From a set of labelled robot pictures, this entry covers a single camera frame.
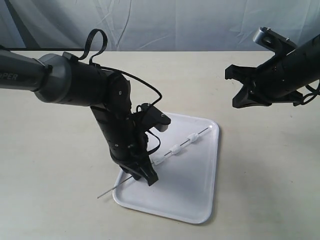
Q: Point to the white rectangular plastic tray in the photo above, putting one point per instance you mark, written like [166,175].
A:
[186,181]

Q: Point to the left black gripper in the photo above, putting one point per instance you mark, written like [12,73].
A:
[126,137]

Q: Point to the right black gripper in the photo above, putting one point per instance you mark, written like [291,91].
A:
[275,81]

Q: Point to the grey backdrop cloth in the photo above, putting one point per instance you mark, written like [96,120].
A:
[155,25]

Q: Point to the white marshmallow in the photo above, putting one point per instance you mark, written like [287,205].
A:
[174,150]

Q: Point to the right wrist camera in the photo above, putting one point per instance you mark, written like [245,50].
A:
[274,42]

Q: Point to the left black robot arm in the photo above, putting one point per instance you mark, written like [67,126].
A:
[63,79]

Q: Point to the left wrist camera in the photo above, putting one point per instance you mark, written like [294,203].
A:
[151,117]

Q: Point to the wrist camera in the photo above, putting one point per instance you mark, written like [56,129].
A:
[151,117]
[274,42]

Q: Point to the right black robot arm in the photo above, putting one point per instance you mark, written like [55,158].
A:
[311,73]

